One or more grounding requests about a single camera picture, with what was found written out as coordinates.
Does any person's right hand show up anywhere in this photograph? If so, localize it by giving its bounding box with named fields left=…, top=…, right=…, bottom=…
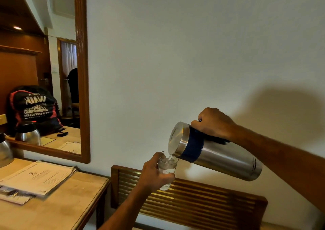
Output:
left=191, top=107, right=238, bottom=142

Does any steel kettle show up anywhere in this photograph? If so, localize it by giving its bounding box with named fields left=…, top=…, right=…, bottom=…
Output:
left=0, top=133, right=14, bottom=168

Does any steel flask with blue band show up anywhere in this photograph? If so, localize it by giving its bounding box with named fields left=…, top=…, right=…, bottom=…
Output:
left=168, top=121, right=263, bottom=182

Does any white printed paper folder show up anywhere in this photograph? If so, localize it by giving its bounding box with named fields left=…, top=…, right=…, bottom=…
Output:
left=0, top=160, right=77, bottom=197

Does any wooden slatted luggage rack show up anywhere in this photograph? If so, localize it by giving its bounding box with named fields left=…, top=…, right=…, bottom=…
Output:
left=110, top=165, right=268, bottom=230

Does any wooden framed wall mirror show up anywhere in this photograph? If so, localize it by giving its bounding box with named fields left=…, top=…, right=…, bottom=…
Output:
left=0, top=0, right=91, bottom=164

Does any wooden desk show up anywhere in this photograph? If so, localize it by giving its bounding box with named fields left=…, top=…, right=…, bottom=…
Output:
left=0, top=158, right=111, bottom=230

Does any person's right forearm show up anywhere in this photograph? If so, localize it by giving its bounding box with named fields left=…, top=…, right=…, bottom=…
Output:
left=228, top=124, right=325, bottom=214

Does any person's left forearm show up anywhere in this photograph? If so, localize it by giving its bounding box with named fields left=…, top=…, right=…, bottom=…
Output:
left=98, top=184, right=154, bottom=230

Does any clear drinking glass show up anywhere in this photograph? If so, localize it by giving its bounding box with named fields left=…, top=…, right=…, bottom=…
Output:
left=157, top=151, right=179, bottom=191

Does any person's left hand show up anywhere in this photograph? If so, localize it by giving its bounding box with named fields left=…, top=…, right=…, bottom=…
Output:
left=137, top=152, right=176, bottom=194

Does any printed magazine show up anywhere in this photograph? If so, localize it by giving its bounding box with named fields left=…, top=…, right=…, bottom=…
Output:
left=0, top=186, right=33, bottom=205

